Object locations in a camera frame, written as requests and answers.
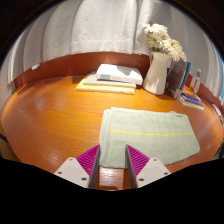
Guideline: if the grey-green flat book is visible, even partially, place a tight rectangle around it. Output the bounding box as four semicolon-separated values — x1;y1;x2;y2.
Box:
82;72;137;89

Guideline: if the white curtain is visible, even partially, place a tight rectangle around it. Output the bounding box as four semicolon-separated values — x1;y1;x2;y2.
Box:
6;0;224;98

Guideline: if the blue flat book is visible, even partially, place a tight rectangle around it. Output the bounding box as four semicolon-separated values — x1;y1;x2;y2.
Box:
179;93;205;110

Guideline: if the upright dark grey book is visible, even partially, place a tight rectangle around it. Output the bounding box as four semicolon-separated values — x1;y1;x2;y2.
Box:
165;59;189;99

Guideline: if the thick white book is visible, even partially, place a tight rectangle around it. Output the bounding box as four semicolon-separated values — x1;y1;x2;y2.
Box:
95;63;144;86

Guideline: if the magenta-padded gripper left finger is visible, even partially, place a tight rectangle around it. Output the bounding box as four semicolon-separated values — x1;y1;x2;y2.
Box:
53;144;101;189

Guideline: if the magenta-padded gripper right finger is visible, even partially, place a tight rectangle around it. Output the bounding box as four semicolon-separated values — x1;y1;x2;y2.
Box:
125;144;172;189

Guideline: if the yellow flat book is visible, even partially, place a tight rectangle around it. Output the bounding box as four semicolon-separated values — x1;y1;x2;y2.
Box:
75;79;136;95

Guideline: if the upright blue book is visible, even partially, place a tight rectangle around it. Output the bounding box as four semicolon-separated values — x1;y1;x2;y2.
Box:
179;61;192;91

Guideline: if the clear plastic bottle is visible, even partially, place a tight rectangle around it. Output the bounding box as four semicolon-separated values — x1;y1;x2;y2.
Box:
192;68;203;94

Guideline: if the light green towel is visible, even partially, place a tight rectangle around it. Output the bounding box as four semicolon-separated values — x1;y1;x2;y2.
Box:
98;106;201;169

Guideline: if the white flower bouquet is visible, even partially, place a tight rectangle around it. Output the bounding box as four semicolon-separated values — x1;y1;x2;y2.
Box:
142;22;188;63

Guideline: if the white ceramic vase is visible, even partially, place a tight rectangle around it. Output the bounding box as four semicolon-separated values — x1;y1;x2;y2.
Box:
142;51;173;96

